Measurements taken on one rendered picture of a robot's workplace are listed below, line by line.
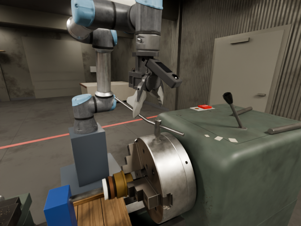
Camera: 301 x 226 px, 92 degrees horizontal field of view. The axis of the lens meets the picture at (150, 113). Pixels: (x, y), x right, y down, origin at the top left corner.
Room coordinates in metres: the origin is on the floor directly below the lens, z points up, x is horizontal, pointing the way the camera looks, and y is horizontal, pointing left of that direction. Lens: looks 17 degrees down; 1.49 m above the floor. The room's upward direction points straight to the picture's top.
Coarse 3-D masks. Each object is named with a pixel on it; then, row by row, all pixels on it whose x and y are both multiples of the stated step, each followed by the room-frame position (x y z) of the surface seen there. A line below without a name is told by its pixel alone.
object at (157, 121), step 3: (156, 120) 0.47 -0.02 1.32; (159, 120) 0.47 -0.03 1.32; (156, 123) 0.46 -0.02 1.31; (159, 123) 0.46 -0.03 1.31; (156, 126) 0.46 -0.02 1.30; (156, 129) 0.47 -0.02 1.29; (159, 129) 0.47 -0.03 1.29; (156, 132) 0.47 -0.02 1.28; (159, 132) 0.47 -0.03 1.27; (156, 135) 0.47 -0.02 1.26; (159, 135) 0.47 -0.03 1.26; (156, 138) 0.47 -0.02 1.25; (156, 141) 0.47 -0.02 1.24
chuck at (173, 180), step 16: (144, 144) 0.47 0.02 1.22; (160, 144) 0.46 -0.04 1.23; (144, 160) 0.47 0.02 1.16; (160, 160) 0.40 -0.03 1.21; (176, 160) 0.41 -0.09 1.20; (160, 176) 0.36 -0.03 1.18; (176, 176) 0.38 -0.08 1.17; (160, 192) 0.35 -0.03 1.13; (176, 192) 0.36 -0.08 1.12; (160, 208) 0.35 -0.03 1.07; (176, 208) 0.35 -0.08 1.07
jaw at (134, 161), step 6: (132, 144) 0.53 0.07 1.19; (132, 150) 0.51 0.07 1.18; (138, 150) 0.52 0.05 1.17; (126, 156) 0.49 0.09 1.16; (132, 156) 0.50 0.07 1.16; (138, 156) 0.50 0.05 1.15; (126, 162) 0.49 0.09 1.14; (132, 162) 0.48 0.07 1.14; (138, 162) 0.49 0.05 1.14; (126, 168) 0.46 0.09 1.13; (132, 168) 0.47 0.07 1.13; (138, 168) 0.47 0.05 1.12
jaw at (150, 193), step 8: (128, 184) 0.41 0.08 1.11; (136, 184) 0.41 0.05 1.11; (144, 184) 0.40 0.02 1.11; (152, 184) 0.40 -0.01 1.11; (128, 192) 0.40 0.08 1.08; (136, 192) 0.38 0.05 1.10; (144, 192) 0.37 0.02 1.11; (152, 192) 0.36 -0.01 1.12; (144, 200) 0.37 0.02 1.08; (152, 200) 0.34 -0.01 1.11; (160, 200) 0.35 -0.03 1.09; (168, 200) 0.35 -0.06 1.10
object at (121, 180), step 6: (114, 174) 0.44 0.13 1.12; (120, 174) 0.44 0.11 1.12; (126, 174) 0.45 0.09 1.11; (108, 180) 0.42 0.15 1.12; (114, 180) 0.42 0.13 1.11; (120, 180) 0.42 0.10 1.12; (126, 180) 0.43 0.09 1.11; (132, 180) 0.43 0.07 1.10; (108, 186) 0.40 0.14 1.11; (114, 186) 0.40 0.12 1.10; (120, 186) 0.40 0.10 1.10; (126, 186) 0.40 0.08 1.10; (108, 192) 0.39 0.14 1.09; (114, 192) 0.39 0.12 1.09; (120, 192) 0.40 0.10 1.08; (126, 192) 0.40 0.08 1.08; (108, 198) 0.39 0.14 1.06; (114, 198) 0.40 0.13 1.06
